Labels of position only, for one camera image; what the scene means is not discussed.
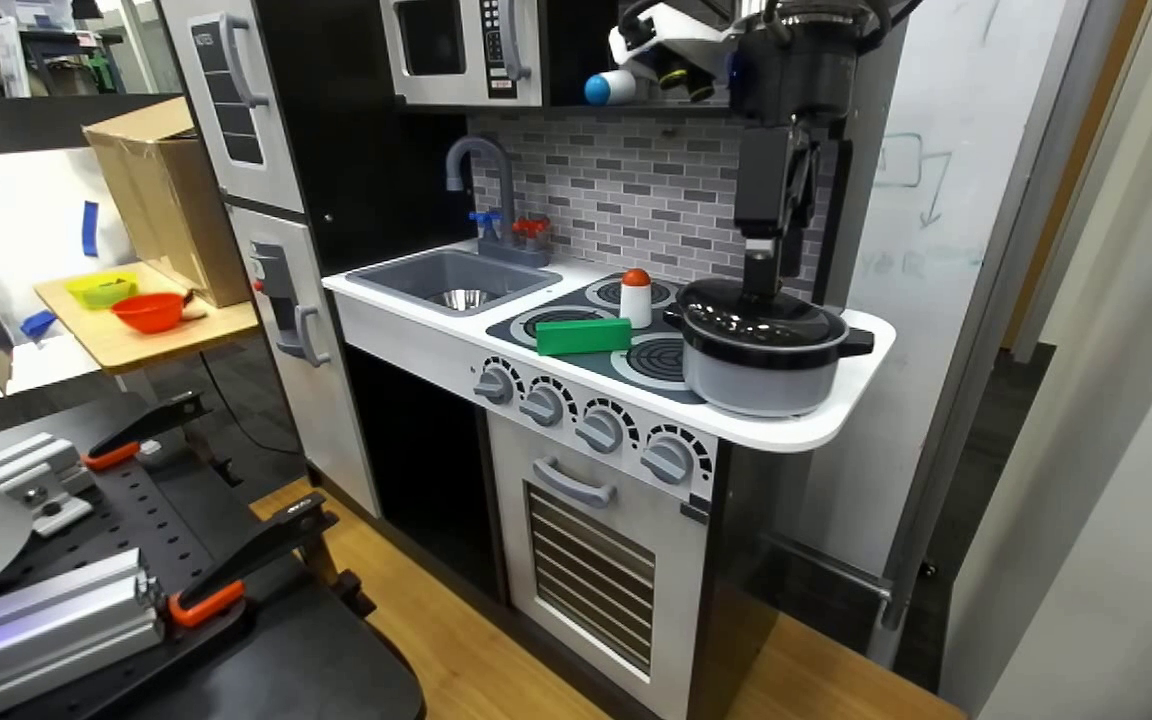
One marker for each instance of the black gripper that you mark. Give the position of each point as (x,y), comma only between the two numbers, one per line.
(788,182)

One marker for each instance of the black pot lid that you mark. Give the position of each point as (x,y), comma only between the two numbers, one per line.
(729,323)

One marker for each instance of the white bottle orange cap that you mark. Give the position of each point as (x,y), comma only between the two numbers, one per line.
(636,297)

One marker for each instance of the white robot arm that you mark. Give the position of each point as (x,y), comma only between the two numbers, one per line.
(788,81)

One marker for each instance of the grey toy cooking pot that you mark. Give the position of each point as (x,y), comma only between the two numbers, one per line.
(768,382)

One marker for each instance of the green rectangular block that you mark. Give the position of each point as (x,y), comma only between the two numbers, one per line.
(581,336)

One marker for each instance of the white blue cylinder toy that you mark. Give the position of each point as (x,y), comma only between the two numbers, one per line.
(610,90)

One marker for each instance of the toy kitchen play set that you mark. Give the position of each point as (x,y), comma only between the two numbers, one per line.
(597,496)

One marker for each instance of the small metal bowl in sink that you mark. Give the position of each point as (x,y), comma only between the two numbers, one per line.
(464,302)

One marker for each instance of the toy microwave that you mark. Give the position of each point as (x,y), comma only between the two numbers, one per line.
(464,52)

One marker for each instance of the black orange clamp lower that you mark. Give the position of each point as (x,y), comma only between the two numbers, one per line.
(227,582)

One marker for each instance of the black orange clamp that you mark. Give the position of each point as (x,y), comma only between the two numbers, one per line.
(227,582)
(125,442)

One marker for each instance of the cardboard box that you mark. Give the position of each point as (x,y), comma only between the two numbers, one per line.
(165,197)

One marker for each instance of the orange bowl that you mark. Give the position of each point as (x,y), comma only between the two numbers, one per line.
(152,310)

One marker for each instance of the wooden board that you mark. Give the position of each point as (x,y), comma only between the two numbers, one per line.
(112,345)

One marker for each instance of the black orange clamp upper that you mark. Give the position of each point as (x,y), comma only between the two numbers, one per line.
(125,442)

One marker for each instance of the green yellow tray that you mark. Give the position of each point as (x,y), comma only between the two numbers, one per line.
(101,290)

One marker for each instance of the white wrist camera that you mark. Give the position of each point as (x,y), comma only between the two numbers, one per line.
(670,48)

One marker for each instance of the aluminium extrusion rail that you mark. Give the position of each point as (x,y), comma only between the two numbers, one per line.
(73,624)

